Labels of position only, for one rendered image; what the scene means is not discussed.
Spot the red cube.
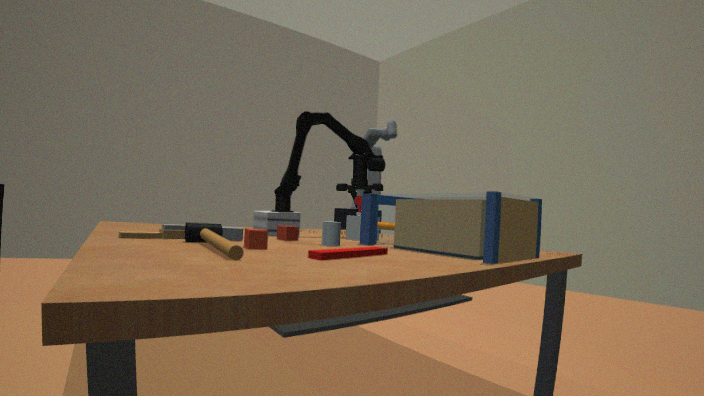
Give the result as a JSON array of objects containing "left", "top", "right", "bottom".
[
  {"left": 277, "top": 226, "right": 299, "bottom": 241},
  {"left": 244, "top": 228, "right": 268, "bottom": 250}
]

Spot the red flat bar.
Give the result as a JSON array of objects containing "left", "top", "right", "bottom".
[{"left": 308, "top": 247, "right": 388, "bottom": 260}]

